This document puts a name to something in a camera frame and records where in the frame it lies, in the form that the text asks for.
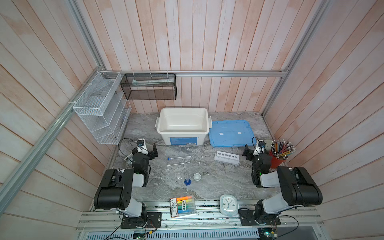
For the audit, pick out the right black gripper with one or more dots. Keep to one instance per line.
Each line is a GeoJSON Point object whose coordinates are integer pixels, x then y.
{"type": "Point", "coordinates": [249, 153]}

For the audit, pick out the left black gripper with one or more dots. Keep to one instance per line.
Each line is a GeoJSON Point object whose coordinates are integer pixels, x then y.
{"type": "Point", "coordinates": [151, 152]}

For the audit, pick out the blue capped test tube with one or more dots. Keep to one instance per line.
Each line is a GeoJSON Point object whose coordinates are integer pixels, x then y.
{"type": "Point", "coordinates": [174, 158]}

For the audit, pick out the white capped test tube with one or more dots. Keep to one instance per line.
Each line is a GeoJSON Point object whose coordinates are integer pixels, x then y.
{"type": "Point", "coordinates": [171, 165]}

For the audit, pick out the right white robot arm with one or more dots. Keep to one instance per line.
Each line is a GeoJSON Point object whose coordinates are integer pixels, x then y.
{"type": "Point", "coordinates": [297, 189]}

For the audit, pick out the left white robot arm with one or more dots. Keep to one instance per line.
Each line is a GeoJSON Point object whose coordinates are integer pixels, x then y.
{"type": "Point", "coordinates": [115, 191]}

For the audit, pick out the clear glass petri dish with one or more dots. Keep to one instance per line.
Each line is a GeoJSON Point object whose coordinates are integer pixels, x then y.
{"type": "Point", "coordinates": [168, 175]}

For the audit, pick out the blue plastic bin lid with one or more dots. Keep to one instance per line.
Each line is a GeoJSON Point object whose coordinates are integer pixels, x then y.
{"type": "Point", "coordinates": [228, 134]}

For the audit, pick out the white test tube rack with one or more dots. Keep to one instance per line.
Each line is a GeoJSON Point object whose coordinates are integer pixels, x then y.
{"type": "Point", "coordinates": [228, 158]}

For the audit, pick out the red pencil cup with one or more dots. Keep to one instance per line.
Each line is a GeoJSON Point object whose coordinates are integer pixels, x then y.
{"type": "Point", "coordinates": [275, 162]}

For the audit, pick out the colored pencils bundle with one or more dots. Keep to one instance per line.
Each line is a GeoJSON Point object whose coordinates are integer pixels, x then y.
{"type": "Point", "coordinates": [281, 149]}

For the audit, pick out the white plastic storage bin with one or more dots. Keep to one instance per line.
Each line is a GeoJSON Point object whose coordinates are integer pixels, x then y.
{"type": "Point", "coordinates": [183, 126]}

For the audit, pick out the blue hexagonal bottle cap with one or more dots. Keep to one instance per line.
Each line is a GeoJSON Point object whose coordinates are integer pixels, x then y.
{"type": "Point", "coordinates": [187, 182]}

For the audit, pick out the small white round dish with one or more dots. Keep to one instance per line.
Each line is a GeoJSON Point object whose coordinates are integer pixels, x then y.
{"type": "Point", "coordinates": [197, 177]}

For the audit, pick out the white round clock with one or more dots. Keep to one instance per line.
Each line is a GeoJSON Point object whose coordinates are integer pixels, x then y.
{"type": "Point", "coordinates": [229, 205]}

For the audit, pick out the highlighter marker pack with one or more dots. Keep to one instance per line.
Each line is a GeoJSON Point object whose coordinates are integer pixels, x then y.
{"type": "Point", "coordinates": [182, 207]}

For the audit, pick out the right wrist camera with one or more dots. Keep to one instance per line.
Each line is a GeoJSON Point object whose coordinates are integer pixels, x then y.
{"type": "Point", "coordinates": [260, 147]}

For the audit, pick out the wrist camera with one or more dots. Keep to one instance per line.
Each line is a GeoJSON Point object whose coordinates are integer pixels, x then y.
{"type": "Point", "coordinates": [260, 147]}
{"type": "Point", "coordinates": [141, 146]}

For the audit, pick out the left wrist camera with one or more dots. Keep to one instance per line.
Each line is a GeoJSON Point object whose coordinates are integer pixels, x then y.
{"type": "Point", "coordinates": [141, 146]}

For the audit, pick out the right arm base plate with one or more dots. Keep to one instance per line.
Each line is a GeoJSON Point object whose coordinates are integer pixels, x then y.
{"type": "Point", "coordinates": [257, 218]}

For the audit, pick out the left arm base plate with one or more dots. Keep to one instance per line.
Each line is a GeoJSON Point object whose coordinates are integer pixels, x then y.
{"type": "Point", "coordinates": [147, 220]}

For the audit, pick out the black wire mesh basket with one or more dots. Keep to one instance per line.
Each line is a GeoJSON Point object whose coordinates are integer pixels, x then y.
{"type": "Point", "coordinates": [143, 87]}

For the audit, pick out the white wire mesh shelf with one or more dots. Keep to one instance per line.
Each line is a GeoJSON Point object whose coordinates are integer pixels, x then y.
{"type": "Point", "coordinates": [103, 108]}

